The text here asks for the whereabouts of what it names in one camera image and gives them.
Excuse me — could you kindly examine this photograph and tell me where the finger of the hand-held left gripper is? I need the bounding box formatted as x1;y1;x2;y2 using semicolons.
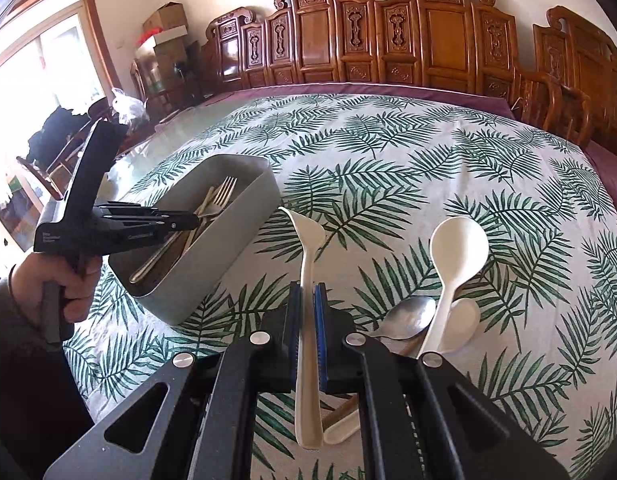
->
93;201;202;234
63;121;130;222

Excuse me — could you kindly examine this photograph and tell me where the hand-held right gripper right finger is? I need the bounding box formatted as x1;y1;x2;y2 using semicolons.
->
313;282;572;480

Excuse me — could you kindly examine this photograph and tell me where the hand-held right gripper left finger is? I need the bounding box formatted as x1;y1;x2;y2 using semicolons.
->
43;282;302;480

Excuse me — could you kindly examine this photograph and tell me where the white soup spoon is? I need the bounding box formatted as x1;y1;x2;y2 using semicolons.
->
278;206;325;449

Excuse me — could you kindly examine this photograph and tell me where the grey rectangular container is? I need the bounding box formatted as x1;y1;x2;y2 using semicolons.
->
107;154;282;326

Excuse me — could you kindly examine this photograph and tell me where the person's left forearm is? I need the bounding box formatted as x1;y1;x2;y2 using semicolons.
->
0;275;94;480

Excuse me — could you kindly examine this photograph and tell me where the person's left hand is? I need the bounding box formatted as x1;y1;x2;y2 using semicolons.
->
11;247;104;331

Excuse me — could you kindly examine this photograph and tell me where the black clothes pile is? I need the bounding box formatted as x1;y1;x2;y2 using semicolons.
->
27;106;92;166

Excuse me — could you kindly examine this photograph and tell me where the wooden chair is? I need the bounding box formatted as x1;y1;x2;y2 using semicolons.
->
16;97;119;201

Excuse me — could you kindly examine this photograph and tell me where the clear plastic bag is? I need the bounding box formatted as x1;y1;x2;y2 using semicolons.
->
111;87;150;126

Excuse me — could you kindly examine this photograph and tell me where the metal spoon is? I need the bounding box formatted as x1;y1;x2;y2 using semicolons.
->
367;296;437;342

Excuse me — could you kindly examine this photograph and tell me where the wooden framed glass door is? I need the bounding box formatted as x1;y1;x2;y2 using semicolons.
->
0;0;122;253

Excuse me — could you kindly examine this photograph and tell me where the white flat box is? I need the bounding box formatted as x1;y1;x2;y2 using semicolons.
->
136;25;189;53

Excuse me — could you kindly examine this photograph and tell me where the small white spoon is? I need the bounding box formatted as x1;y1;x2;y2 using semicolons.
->
323;298;482;445

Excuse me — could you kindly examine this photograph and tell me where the brown cardboard box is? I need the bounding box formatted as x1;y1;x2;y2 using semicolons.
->
142;2;188;33

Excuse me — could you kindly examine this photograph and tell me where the large white spoon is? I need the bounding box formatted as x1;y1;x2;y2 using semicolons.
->
416;216;489;361

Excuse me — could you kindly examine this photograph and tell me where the leaf print tablecloth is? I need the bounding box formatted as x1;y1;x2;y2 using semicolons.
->
63;92;617;480

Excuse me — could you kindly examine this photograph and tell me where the purple sofa cushion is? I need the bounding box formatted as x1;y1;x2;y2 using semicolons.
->
203;81;517;118

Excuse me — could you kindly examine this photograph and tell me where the carved wooden sofa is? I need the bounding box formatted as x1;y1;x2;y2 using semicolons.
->
198;0;564;128

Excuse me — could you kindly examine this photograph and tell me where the purple armchair cushion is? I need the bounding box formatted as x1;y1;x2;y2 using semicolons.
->
583;140;617;196

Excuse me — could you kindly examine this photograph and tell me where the carved wooden armchair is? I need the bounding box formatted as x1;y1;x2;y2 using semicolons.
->
513;5;617;161

